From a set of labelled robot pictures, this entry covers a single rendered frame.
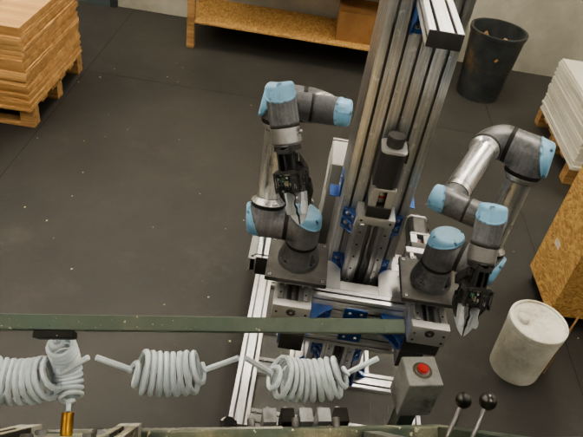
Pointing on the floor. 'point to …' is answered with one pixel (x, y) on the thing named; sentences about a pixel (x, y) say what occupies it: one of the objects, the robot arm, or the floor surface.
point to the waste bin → (489, 58)
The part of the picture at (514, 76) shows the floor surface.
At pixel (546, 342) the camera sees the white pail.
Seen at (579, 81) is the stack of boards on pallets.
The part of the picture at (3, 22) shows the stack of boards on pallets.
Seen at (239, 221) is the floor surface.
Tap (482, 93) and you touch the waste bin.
